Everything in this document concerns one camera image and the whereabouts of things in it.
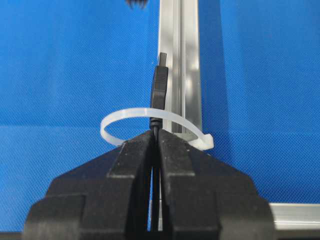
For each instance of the lower aluminium frame profile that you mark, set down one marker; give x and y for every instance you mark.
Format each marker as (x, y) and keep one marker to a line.
(295, 213)

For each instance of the black wrist camera upper arm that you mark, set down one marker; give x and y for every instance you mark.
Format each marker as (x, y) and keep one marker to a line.
(137, 3)

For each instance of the vertical aluminium frame profile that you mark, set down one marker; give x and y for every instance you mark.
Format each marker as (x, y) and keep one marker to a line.
(178, 38)

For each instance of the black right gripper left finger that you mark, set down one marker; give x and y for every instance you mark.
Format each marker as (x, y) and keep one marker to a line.
(106, 198)

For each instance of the white zip tie loop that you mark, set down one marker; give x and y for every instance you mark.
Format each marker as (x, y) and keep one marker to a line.
(195, 138)

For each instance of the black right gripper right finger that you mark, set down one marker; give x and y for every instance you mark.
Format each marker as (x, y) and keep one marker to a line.
(187, 171)

